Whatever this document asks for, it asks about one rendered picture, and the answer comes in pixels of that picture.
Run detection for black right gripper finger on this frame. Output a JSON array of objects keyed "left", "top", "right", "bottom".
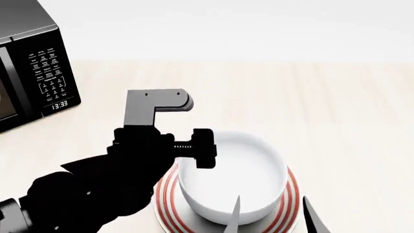
[{"left": 301, "top": 195, "right": 332, "bottom": 233}]

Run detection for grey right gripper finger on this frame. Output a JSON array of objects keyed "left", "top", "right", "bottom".
[{"left": 224, "top": 194, "right": 242, "bottom": 233}]

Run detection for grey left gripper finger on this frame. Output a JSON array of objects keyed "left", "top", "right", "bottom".
[
  {"left": 124, "top": 88, "right": 191, "bottom": 127},
  {"left": 155, "top": 93, "right": 195, "bottom": 114}
]

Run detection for white bowl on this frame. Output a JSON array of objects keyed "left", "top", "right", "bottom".
[{"left": 175, "top": 130, "right": 289, "bottom": 225}]

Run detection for white plate with red rings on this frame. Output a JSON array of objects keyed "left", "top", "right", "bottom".
[{"left": 154, "top": 161, "right": 300, "bottom": 233}]

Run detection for black microwave oven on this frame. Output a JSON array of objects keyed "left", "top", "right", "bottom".
[{"left": 0, "top": 0, "right": 82, "bottom": 134}]

